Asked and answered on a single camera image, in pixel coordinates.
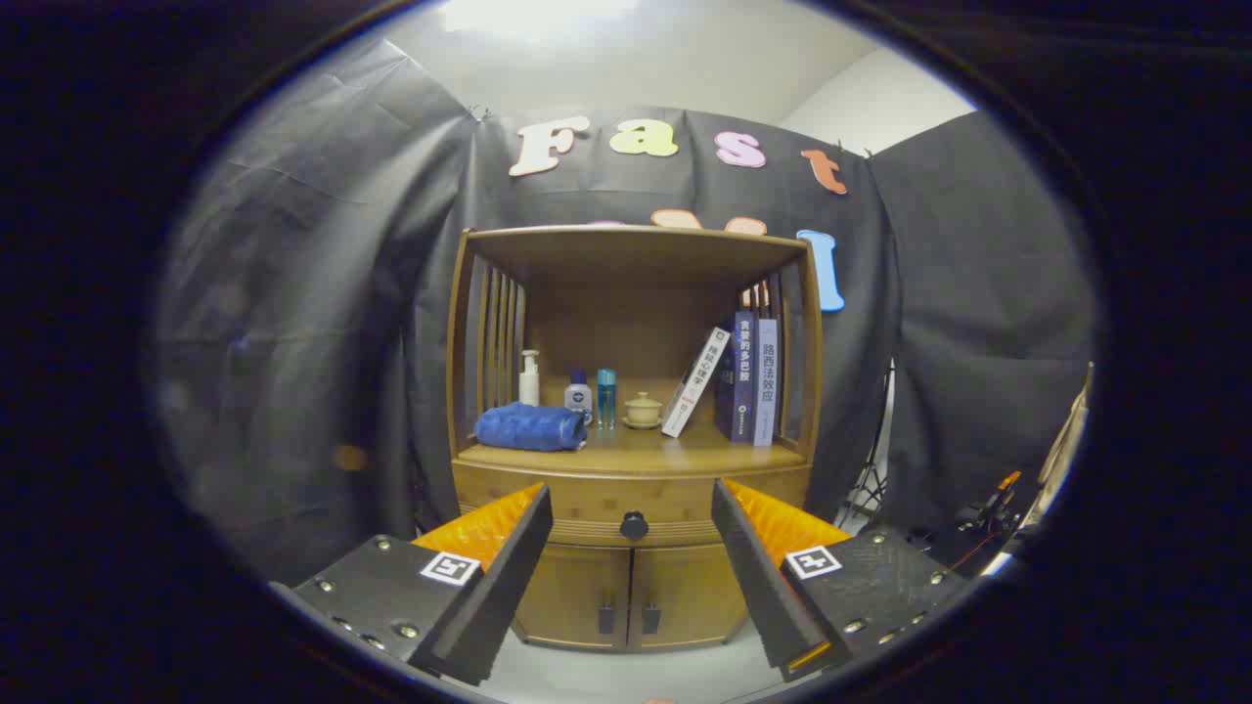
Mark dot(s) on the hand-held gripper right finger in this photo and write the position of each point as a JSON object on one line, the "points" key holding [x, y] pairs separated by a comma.
{"points": [[758, 587]]}

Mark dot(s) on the blue rolled towel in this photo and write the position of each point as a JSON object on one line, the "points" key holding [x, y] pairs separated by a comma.
{"points": [[528, 427]]}

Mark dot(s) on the wooden cabinet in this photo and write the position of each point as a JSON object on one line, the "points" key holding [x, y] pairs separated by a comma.
{"points": [[636, 264]]}

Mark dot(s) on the black round drawer knob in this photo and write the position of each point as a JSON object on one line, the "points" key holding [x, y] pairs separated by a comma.
{"points": [[634, 525]]}

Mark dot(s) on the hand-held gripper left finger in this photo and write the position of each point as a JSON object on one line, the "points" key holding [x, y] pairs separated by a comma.
{"points": [[509, 587]]}

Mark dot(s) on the wooden countertop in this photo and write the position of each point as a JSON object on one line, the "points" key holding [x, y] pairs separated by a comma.
{"points": [[646, 452]]}

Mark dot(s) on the beige lidded teacup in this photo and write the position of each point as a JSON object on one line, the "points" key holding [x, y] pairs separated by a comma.
{"points": [[644, 411]]}

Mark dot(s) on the white pump bottle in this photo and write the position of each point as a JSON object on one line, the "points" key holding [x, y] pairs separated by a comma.
{"points": [[529, 386]]}

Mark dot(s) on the clear blue bottle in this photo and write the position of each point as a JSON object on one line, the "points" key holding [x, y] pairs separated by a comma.
{"points": [[606, 396]]}

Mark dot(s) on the pale grey book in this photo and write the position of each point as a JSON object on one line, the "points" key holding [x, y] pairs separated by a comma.
{"points": [[767, 391]]}

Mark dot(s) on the wooden cabinet door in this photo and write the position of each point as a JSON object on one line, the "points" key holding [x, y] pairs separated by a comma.
{"points": [[577, 596], [685, 592]]}

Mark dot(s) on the black equipment with orange part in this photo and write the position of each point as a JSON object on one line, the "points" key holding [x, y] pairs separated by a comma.
{"points": [[978, 518]]}

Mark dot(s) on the white bottle with blue cap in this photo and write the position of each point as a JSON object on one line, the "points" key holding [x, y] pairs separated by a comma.
{"points": [[578, 399]]}

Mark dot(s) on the white book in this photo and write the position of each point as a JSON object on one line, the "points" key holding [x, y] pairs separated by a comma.
{"points": [[694, 383]]}

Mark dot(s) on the black tripod stand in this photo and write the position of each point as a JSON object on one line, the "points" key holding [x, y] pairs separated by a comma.
{"points": [[866, 489]]}

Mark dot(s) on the wooden drawer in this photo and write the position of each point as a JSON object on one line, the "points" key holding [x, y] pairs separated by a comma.
{"points": [[587, 499]]}

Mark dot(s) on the dark blue book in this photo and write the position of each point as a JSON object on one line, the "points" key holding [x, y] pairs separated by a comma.
{"points": [[740, 391]]}

